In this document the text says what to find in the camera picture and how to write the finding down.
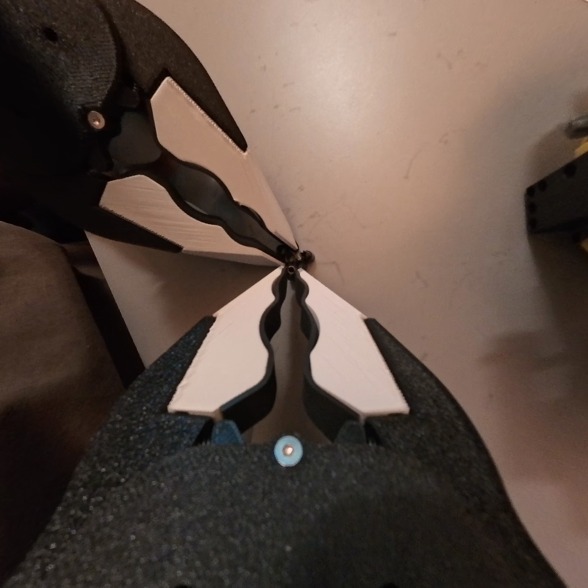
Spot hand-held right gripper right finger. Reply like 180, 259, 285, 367
293, 269, 410, 439

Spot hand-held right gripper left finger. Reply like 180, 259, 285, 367
168, 266, 289, 421

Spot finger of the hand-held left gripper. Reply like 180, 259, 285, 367
98, 174, 286, 268
148, 76, 300, 252

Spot black brick connector piece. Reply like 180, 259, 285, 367
277, 248, 315, 278

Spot yellow toy brick vehicle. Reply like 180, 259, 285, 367
525, 115, 588, 251

